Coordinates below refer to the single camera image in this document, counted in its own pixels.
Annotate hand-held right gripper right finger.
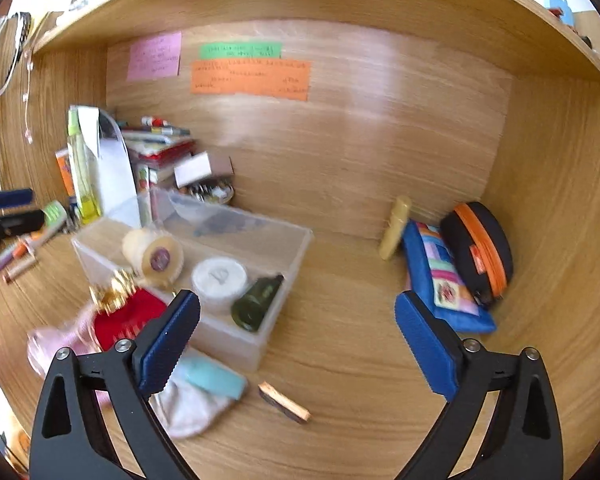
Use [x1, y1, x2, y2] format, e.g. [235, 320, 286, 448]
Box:
[394, 290, 565, 480]

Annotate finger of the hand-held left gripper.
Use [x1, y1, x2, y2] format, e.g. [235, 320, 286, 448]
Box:
[0, 188, 35, 214]
[0, 209, 47, 257]

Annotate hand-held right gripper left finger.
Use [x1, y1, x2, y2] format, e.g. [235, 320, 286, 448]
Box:
[28, 289, 202, 480]

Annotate red box with gold clip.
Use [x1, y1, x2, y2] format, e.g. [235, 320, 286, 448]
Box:
[91, 287, 170, 353]

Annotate pale teal soap box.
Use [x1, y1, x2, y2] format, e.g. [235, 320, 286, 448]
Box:
[182, 352, 248, 401]

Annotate white drawstring pouch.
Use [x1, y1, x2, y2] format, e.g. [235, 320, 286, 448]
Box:
[150, 347, 237, 440]

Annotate gold tasselled cord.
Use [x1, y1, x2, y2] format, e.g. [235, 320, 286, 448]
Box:
[92, 267, 142, 316]

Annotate pink knitted cloth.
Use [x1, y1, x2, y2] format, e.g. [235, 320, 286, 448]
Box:
[27, 305, 112, 406]

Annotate small wooden block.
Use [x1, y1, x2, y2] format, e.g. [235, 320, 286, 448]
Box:
[258, 381, 312, 425]

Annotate clear plastic storage box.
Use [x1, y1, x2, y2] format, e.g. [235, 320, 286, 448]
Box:
[71, 187, 315, 373]

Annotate wooden desktop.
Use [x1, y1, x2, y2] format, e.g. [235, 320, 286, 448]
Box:
[0, 200, 600, 480]

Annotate orange marker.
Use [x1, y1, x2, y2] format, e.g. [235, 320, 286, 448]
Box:
[15, 220, 71, 260]

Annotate purple marker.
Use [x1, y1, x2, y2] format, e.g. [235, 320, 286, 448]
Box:
[0, 245, 32, 274]

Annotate orange tube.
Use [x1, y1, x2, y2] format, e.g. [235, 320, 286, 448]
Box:
[55, 147, 77, 198]

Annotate yellow spray bottle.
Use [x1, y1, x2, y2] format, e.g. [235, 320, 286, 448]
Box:
[66, 108, 102, 225]

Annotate white round jar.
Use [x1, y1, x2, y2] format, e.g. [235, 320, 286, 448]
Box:
[191, 256, 248, 306]

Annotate blue patchwork pouch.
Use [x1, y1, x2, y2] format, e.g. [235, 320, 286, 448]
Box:
[402, 220, 497, 334]

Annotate cream tape roll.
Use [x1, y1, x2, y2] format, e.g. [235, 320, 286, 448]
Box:
[121, 226, 185, 288]

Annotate dark green glass bottle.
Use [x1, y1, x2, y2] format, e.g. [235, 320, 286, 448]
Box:
[231, 273, 286, 333]

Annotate white file holder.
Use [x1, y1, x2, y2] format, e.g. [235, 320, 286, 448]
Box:
[77, 105, 142, 228]

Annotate black case orange zipper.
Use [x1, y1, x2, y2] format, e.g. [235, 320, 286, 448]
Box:
[440, 202, 514, 309]

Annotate yellow tube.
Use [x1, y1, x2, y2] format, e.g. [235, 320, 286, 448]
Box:
[378, 196, 412, 261]

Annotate stack of books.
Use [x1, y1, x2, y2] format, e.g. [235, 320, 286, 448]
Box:
[120, 125, 198, 211]

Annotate bowl of trinkets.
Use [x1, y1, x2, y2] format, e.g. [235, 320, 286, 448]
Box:
[182, 177, 235, 206]

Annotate black headband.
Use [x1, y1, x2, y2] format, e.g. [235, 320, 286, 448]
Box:
[10, 11, 33, 67]

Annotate small white box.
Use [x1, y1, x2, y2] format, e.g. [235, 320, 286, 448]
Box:
[173, 155, 212, 187]

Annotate small brown box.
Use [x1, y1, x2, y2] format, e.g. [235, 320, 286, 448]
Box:
[207, 152, 235, 177]

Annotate pink paper note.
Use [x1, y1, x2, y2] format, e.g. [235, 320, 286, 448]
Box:
[126, 31, 182, 81]

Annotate orange paper note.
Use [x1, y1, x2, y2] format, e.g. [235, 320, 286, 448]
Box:
[190, 59, 313, 102]

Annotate green paper note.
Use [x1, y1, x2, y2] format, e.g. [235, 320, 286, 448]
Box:
[199, 41, 283, 60]

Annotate blue paper cutout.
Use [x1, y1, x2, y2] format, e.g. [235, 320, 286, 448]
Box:
[544, 0, 577, 27]

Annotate white cable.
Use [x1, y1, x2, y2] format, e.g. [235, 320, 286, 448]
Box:
[0, 14, 33, 196]

